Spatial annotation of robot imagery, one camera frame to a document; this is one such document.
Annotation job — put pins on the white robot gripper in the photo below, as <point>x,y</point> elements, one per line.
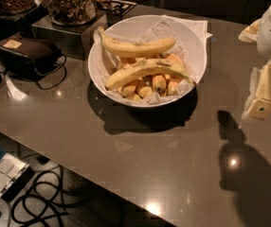
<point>259,106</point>

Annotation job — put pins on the yellow banana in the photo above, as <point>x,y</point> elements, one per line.
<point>145,68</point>
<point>130,50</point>

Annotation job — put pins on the white bowl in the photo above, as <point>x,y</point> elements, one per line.
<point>146,60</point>

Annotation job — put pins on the white paper napkin liner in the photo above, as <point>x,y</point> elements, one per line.
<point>186,32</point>

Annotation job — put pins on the small bananas bunch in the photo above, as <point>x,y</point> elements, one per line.
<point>164,85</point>

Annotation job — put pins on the dark metal stand box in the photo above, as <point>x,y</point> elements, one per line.
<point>74,41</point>

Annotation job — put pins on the glass jar of granola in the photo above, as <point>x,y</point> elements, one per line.
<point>71,12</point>

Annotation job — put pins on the black pouch with tag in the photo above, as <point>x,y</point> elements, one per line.
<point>29,58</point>

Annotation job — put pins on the silver box on floor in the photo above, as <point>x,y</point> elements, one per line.
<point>14,175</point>

